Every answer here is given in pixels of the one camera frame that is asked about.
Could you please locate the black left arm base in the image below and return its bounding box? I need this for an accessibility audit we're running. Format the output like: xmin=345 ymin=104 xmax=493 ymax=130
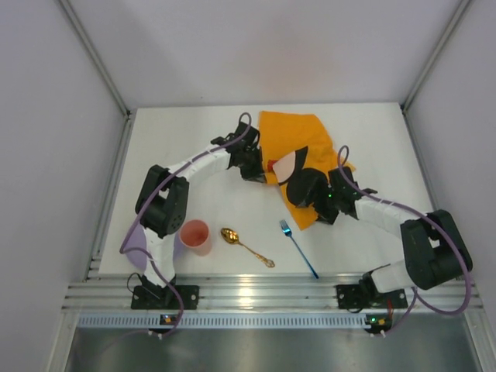
xmin=126 ymin=273 xmax=200 ymax=310

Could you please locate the aluminium frame rail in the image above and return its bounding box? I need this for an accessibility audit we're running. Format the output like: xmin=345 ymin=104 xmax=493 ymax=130
xmin=61 ymin=270 xmax=485 ymax=313

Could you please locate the pink plastic cup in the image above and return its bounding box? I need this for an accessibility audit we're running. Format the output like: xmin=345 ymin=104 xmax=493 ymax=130
xmin=179 ymin=219 xmax=212 ymax=257

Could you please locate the left aluminium corner post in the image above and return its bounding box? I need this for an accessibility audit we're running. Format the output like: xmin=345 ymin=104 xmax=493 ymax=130
xmin=57 ymin=0 xmax=131 ymax=117

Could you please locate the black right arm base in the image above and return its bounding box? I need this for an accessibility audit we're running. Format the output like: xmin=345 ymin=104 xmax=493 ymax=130
xmin=336 ymin=284 xmax=408 ymax=313

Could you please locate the blue metallic fork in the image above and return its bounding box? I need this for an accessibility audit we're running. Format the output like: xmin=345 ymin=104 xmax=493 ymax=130
xmin=279 ymin=219 xmax=319 ymax=279

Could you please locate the gold ornate spoon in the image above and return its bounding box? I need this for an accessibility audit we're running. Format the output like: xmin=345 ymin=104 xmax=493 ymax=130
xmin=220 ymin=227 xmax=275 ymax=268

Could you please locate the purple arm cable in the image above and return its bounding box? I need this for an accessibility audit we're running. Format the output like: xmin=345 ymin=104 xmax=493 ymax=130
xmin=119 ymin=112 xmax=255 ymax=338
xmin=337 ymin=144 xmax=474 ymax=342

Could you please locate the lilac plate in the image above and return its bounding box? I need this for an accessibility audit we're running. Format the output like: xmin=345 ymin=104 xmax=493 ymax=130
xmin=123 ymin=224 xmax=186 ymax=270

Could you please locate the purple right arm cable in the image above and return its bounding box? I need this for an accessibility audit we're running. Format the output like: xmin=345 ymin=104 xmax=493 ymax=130
xmin=337 ymin=144 xmax=474 ymax=342

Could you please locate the orange Mickey Mouse cloth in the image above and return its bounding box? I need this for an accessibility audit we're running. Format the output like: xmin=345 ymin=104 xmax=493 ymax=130
xmin=259 ymin=111 xmax=338 ymax=230

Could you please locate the grey slotted cable duct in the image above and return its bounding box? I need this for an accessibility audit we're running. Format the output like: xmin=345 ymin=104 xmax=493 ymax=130
xmin=77 ymin=313 xmax=390 ymax=329

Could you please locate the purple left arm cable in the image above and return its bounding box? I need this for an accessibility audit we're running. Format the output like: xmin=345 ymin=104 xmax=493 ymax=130
xmin=119 ymin=112 xmax=255 ymax=338

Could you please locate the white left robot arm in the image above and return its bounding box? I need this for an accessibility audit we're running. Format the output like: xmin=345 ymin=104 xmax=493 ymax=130
xmin=132 ymin=112 xmax=267 ymax=288

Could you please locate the right aluminium corner post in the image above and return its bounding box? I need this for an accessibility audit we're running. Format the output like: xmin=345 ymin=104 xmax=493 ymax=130
xmin=401 ymin=0 xmax=476 ymax=113

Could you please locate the aluminium corner post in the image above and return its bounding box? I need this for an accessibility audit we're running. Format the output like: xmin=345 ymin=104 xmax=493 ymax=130
xmin=401 ymin=0 xmax=476 ymax=113
xmin=57 ymin=0 xmax=131 ymax=117

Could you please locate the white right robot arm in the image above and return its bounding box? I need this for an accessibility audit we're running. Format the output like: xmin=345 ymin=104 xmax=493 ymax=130
xmin=283 ymin=167 xmax=473 ymax=301

